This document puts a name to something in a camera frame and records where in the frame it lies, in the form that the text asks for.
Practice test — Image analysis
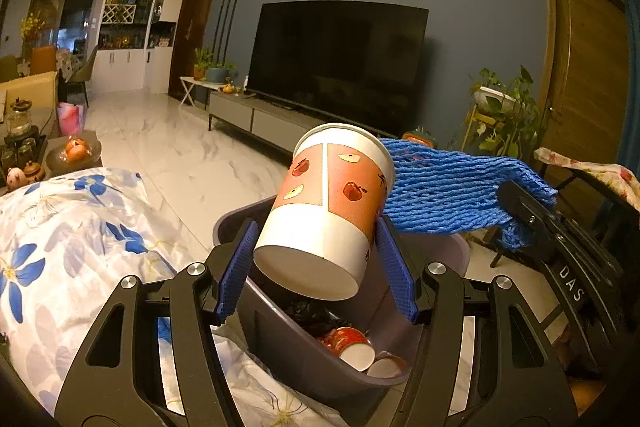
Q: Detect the yellow flower bouquet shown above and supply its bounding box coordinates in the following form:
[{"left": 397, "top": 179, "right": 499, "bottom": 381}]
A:
[{"left": 20, "top": 9, "right": 46, "bottom": 42}]

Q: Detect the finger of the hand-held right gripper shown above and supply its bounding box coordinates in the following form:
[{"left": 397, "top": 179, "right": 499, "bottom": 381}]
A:
[{"left": 497, "top": 179, "right": 621, "bottom": 278}]

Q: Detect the orange dining chair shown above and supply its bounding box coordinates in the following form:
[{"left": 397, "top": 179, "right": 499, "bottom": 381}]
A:
[{"left": 30, "top": 47, "right": 58, "bottom": 75}]

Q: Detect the dark coffee table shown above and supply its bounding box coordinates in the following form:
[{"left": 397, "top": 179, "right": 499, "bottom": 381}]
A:
[{"left": 0, "top": 127, "right": 103, "bottom": 192}]

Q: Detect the white display cabinet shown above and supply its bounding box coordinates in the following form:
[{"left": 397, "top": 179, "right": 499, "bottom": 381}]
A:
[{"left": 92, "top": 0, "right": 176, "bottom": 92}]

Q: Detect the green plant on gold stand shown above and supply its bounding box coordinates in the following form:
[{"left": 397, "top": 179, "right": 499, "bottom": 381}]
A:
[{"left": 460, "top": 66, "right": 543, "bottom": 158}]

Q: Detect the apple print paper cup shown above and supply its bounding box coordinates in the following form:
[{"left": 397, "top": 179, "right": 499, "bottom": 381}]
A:
[{"left": 252, "top": 123, "right": 397, "bottom": 301}]

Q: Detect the pink gift bag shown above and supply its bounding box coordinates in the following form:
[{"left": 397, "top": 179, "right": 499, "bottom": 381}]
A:
[{"left": 57, "top": 103, "right": 87, "bottom": 135}]

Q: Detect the plant in blue pot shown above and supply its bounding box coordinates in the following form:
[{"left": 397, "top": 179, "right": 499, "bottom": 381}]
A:
[{"left": 206, "top": 62, "right": 236, "bottom": 84}]

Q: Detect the grey plastic bin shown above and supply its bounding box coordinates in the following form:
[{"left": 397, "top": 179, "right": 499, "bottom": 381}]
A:
[{"left": 215, "top": 196, "right": 471, "bottom": 408}]

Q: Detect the dark wooden door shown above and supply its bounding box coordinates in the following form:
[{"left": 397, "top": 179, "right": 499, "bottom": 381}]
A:
[{"left": 169, "top": 0, "right": 225, "bottom": 98}]

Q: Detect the wooden room door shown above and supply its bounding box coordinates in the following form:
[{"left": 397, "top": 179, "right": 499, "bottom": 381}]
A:
[{"left": 540, "top": 0, "right": 631, "bottom": 188}]

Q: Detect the plant in orange pot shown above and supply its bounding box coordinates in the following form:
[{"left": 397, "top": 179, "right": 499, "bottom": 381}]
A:
[{"left": 192, "top": 48, "right": 213, "bottom": 80}]

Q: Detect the floral chair cloth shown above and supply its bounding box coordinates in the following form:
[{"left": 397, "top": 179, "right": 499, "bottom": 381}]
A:
[{"left": 534, "top": 147, "right": 640, "bottom": 198}]

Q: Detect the black plastic bag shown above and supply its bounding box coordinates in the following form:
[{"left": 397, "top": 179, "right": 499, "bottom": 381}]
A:
[{"left": 280, "top": 299, "right": 346, "bottom": 338}]

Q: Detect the grey dining chair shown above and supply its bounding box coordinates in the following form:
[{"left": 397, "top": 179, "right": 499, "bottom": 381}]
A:
[{"left": 67, "top": 44, "right": 101, "bottom": 102}]

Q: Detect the glass kettle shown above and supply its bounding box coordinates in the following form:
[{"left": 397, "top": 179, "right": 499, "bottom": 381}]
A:
[{"left": 6, "top": 98, "right": 33, "bottom": 138}]

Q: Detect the blue floral white blanket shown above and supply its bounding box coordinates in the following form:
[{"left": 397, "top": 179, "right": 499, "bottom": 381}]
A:
[{"left": 0, "top": 167, "right": 321, "bottom": 427}]

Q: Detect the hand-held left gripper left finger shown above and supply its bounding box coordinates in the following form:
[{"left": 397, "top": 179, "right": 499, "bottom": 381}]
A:
[{"left": 52, "top": 217, "right": 261, "bottom": 427}]

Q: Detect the fruit plate with oranges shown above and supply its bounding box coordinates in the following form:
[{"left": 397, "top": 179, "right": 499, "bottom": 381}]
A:
[{"left": 47, "top": 134, "right": 103, "bottom": 175}]

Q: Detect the blue foam net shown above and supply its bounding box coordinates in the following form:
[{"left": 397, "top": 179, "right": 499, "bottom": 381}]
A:
[{"left": 378, "top": 138, "right": 558, "bottom": 250}]

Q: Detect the grey television cabinet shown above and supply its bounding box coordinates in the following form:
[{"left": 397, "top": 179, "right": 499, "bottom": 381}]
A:
[{"left": 207, "top": 91, "right": 401, "bottom": 148}]

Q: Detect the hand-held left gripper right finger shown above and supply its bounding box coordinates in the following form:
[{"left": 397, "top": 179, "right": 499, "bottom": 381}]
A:
[{"left": 375, "top": 214, "right": 573, "bottom": 427}]

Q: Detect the white folding side table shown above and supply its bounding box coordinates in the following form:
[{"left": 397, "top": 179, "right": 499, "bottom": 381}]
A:
[{"left": 180, "top": 76, "right": 221, "bottom": 108}]

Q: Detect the black flat television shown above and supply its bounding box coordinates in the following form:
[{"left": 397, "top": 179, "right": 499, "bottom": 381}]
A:
[{"left": 247, "top": 0, "right": 430, "bottom": 138}]

